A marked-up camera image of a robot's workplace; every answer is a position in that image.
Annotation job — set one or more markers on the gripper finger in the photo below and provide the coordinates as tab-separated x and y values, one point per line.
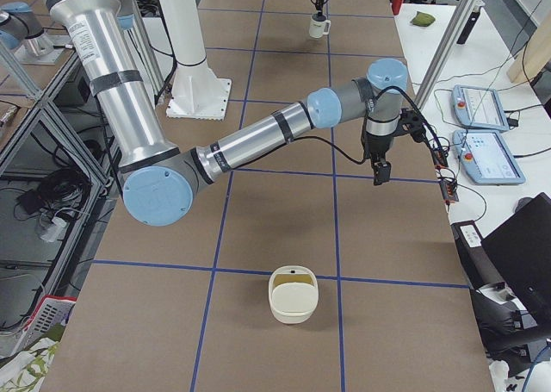
319	16
383	172

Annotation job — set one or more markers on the white HOME mug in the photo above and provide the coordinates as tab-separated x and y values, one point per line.
317	29

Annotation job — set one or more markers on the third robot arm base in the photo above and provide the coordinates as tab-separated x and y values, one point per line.
27	39

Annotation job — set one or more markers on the orange black connector box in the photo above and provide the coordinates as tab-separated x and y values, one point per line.
439	159

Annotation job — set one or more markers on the green bean bag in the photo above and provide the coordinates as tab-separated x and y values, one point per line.
422	19

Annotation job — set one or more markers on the lower teach pendant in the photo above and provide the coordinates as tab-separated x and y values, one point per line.
484	155

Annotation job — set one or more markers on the teach pendant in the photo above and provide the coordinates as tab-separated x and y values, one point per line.
477	107
484	155

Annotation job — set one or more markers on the upper teach pendant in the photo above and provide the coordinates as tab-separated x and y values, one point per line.
477	107

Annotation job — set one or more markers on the cream plastic basket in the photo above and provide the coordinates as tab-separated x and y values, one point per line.
293	294

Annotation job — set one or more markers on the wooden board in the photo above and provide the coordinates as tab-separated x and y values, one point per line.
531	60

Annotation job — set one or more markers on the white plastic crate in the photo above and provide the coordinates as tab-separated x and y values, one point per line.
51	311

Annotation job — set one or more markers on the aluminium frame post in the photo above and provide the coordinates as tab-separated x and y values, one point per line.
452	32

